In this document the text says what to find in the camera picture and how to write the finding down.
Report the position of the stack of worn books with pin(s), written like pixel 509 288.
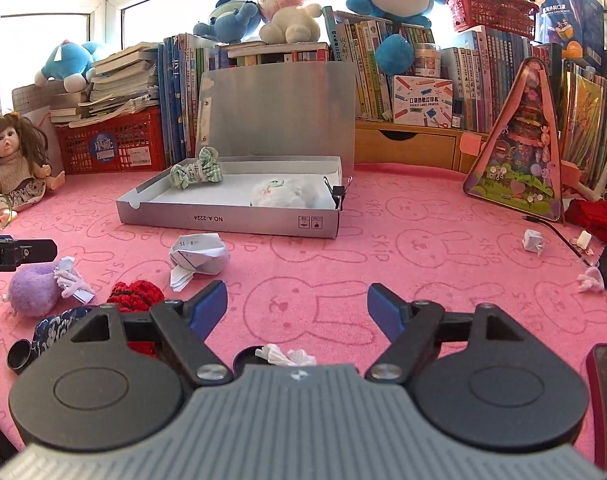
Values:
pixel 118 80

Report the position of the white twisted tissue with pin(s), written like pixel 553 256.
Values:
pixel 283 355

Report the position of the grey file box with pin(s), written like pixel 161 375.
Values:
pixel 233 220

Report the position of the small red mesh basket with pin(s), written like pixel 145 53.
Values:
pixel 491 10

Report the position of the large white paper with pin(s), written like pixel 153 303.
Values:
pixel 198 260

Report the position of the white round jar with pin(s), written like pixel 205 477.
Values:
pixel 427 61

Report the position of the white grid board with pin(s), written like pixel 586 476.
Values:
pixel 26 97

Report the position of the white label printer box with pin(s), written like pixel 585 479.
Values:
pixel 422 100

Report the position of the blue floral fabric pouch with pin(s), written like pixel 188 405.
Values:
pixel 53 332

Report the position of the row of blue textbooks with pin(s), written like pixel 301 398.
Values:
pixel 178 100

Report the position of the blue bear plush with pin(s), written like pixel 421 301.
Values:
pixel 228 20

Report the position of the red knitted piece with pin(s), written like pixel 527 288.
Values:
pixel 133 295

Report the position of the black binder clip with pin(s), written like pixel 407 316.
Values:
pixel 338 192

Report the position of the black round cap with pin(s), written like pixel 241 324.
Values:
pixel 21 355

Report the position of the pink bunny-print mat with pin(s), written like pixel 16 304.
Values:
pixel 303 270

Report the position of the purple plush toy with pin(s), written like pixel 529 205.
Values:
pixel 33 290

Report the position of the pink fuzzy yarn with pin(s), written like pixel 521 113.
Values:
pixel 68 280

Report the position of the wooden drawer shelf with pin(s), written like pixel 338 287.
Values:
pixel 413 147

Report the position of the small dark bottle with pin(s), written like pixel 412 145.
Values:
pixel 457 114

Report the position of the white plush toy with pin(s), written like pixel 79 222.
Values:
pixel 293 192

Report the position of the small folded paper cube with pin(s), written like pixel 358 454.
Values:
pixel 533 241

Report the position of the pink triangular toy case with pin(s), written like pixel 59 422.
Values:
pixel 518 160

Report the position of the row of green spine books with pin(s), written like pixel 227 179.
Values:
pixel 368 70

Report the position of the blue cat plush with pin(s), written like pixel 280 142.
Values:
pixel 63 62

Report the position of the brown-haired doll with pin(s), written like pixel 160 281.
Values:
pixel 11 160

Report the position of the row of glossy picture books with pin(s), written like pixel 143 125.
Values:
pixel 588 120

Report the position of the blue mask box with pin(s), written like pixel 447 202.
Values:
pixel 568 15

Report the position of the small pink tissue wad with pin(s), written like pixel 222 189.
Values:
pixel 591 280

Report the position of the green checked scrunchie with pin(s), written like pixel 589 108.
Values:
pixel 203 170

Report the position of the red knitted cloth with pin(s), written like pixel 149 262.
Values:
pixel 598 215

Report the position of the flat pile of books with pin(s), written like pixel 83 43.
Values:
pixel 283 55

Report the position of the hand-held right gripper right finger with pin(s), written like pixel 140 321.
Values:
pixel 383 310

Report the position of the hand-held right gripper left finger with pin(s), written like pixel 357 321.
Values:
pixel 211 307

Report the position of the red crate with round sticker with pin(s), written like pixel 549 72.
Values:
pixel 133 145

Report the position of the row of grey-blue spine books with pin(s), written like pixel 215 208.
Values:
pixel 498 75

